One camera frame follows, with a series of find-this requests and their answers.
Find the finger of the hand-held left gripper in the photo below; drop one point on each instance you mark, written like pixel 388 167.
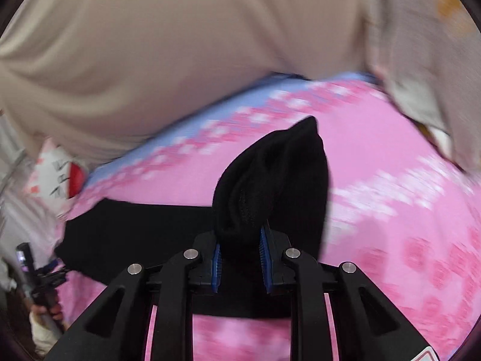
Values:
pixel 52 269

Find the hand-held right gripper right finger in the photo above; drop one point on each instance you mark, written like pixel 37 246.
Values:
pixel 266 267

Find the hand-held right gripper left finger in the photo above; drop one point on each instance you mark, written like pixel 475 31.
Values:
pixel 215 270

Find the black pants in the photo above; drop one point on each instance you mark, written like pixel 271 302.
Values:
pixel 270 180

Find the person's left forearm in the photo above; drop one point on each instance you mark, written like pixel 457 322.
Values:
pixel 43 334

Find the person's left hand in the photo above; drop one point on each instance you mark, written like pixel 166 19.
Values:
pixel 47 310

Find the white cloth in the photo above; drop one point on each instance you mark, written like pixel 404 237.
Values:
pixel 18 203

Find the white and red plush pillow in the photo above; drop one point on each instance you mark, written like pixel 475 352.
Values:
pixel 56 175

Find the pink patterned blanket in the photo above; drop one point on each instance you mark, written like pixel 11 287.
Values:
pixel 375 165

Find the beige cloth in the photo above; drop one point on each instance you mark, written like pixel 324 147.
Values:
pixel 169 52

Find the light patterned cloth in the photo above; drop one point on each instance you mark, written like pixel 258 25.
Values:
pixel 428 52

